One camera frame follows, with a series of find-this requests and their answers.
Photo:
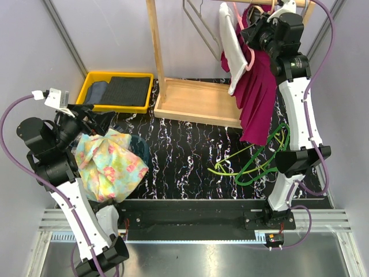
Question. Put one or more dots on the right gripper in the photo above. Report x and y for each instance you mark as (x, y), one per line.
(250, 33)

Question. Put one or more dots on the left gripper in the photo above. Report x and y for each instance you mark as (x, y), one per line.
(101, 120)

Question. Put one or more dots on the white garment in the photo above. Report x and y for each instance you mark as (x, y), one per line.
(232, 50)

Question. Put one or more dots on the floral pastel garment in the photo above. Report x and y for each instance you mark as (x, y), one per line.
(108, 169)

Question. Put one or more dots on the navy plaid skirt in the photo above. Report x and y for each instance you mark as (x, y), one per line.
(114, 127)

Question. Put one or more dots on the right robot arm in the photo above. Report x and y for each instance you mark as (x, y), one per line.
(278, 35)

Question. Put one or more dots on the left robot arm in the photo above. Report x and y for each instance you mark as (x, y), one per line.
(95, 229)

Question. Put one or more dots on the wooden hanger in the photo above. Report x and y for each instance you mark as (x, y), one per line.
(256, 11)

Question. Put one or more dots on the grey hanger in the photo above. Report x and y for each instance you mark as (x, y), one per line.
(211, 40)

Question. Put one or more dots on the magenta pleated skirt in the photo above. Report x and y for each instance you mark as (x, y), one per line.
(255, 92)

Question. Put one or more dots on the blue-grey folded cloth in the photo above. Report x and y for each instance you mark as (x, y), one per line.
(95, 92)

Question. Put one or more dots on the yellow plastic tray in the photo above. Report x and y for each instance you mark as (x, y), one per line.
(106, 76)

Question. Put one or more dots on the black folded cloth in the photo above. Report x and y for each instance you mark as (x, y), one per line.
(126, 91)

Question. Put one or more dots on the teal transparent bin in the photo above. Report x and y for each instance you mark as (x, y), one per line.
(140, 148)

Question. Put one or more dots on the wooden clothes rack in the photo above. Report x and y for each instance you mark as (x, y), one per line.
(187, 100)

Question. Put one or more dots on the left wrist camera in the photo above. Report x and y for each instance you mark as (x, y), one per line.
(54, 98)

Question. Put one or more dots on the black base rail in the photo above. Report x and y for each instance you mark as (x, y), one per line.
(210, 221)

